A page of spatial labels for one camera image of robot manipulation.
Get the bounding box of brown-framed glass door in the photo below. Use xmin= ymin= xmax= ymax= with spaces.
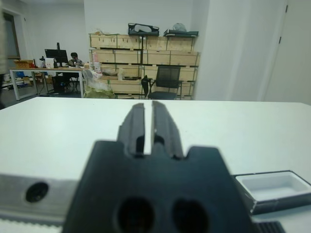
xmin=0 ymin=9 xmax=20 ymax=59

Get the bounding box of flat black carry case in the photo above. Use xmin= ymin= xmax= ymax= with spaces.
xmin=163 ymin=28 xmax=199 ymax=37

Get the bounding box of white-legged wooden-top desk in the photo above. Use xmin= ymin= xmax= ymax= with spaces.
xmin=9 ymin=67 xmax=85 ymax=100

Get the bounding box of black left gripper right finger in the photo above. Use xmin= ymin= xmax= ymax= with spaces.
xmin=151 ymin=100 xmax=183 ymax=159

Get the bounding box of open black carry case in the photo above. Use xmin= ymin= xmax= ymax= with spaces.
xmin=128 ymin=23 xmax=160 ymax=36

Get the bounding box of black computer monitor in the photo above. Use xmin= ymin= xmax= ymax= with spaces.
xmin=44 ymin=42 xmax=69 ymax=68

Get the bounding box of seated dark-haired person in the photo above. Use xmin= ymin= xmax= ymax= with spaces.
xmin=69 ymin=52 xmax=85 ymax=67

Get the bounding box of black mesh office chair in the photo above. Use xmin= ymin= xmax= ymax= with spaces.
xmin=147 ymin=65 xmax=184 ymax=100

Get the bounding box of white plastic bag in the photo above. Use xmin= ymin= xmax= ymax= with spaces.
xmin=83 ymin=69 xmax=103 ymax=85

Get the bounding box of yellow-green plastic bag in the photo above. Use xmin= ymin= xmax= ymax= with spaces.
xmin=84 ymin=83 xmax=115 ymax=99

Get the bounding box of white door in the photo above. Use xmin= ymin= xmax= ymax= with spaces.
xmin=263 ymin=0 xmax=311 ymax=105

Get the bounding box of orange cardboard box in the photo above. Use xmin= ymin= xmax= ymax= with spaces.
xmin=13 ymin=59 xmax=35 ymax=69

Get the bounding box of black box with white insert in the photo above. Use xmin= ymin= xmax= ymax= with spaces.
xmin=234 ymin=169 xmax=311 ymax=216

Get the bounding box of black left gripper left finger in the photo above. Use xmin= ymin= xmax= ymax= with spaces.
xmin=118 ymin=103 xmax=146 ymax=157

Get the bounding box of wooden shipping crate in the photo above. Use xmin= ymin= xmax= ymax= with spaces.
xmin=88 ymin=49 xmax=143 ymax=65
xmin=179 ymin=81 xmax=195 ymax=97
xmin=142 ymin=50 xmax=202 ymax=67
xmin=142 ymin=65 xmax=198 ymax=81
xmin=145 ymin=35 xmax=195 ymax=52
xmin=106 ymin=79 xmax=143 ymax=94
xmin=99 ymin=64 xmax=143 ymax=80
xmin=114 ymin=93 xmax=143 ymax=100
xmin=88 ymin=33 xmax=146 ymax=50

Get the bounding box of grey plastic bag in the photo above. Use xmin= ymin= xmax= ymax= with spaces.
xmin=173 ymin=22 xmax=188 ymax=32

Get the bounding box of black computer tower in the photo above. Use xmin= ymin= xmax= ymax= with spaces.
xmin=52 ymin=72 xmax=71 ymax=94

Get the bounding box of pink and white carton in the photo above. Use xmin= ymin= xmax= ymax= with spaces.
xmin=90 ymin=53 xmax=102 ymax=73

